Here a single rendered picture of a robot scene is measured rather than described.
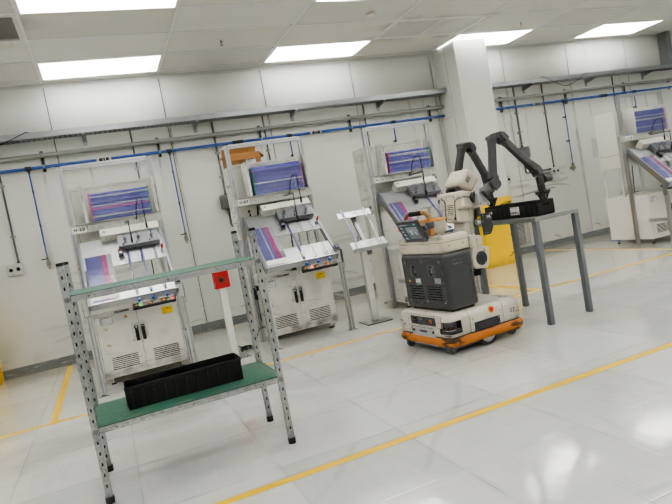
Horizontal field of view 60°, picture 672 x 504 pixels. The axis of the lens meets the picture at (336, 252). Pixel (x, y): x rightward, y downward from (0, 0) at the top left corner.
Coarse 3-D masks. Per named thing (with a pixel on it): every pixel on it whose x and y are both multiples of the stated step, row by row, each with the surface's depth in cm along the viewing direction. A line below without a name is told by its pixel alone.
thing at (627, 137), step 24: (624, 96) 736; (600, 120) 766; (624, 120) 745; (648, 120) 743; (600, 144) 773; (624, 144) 736; (648, 144) 741; (648, 168) 714; (624, 192) 755; (648, 192) 755; (624, 216) 761; (648, 216) 728
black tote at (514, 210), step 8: (536, 200) 455; (552, 200) 441; (488, 208) 480; (496, 208) 472; (504, 208) 464; (512, 208) 456; (520, 208) 449; (528, 208) 442; (536, 208) 435; (544, 208) 437; (552, 208) 440; (496, 216) 474; (504, 216) 466; (512, 216) 458; (520, 216) 451; (528, 216) 443
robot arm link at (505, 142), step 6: (504, 132) 428; (504, 138) 427; (498, 144) 437; (504, 144) 431; (510, 144) 431; (510, 150) 432; (516, 150) 432; (516, 156) 433; (522, 156) 432; (522, 162) 435; (528, 162) 433; (534, 162) 433; (528, 168) 436; (534, 168) 432; (534, 174) 437
